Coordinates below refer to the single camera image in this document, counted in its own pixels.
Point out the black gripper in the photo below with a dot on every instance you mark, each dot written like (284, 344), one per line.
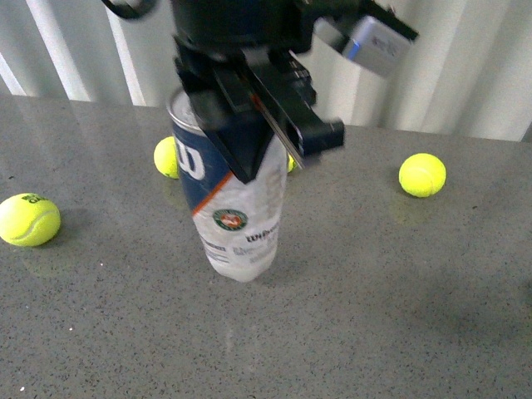
(230, 51)

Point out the yellow tennis ball black print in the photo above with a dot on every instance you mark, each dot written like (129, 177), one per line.
(291, 165)

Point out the Wilson tennis ball can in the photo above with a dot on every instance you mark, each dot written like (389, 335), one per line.
(238, 223)

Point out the yellow tennis ball Roland Garros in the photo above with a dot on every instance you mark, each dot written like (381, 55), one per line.
(29, 220)

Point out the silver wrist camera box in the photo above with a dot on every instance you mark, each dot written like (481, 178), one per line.
(367, 42)

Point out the plain yellow tennis ball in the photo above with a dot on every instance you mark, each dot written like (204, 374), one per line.
(422, 175)

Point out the yellow tennis ball curved seam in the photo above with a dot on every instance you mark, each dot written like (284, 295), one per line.
(165, 158)

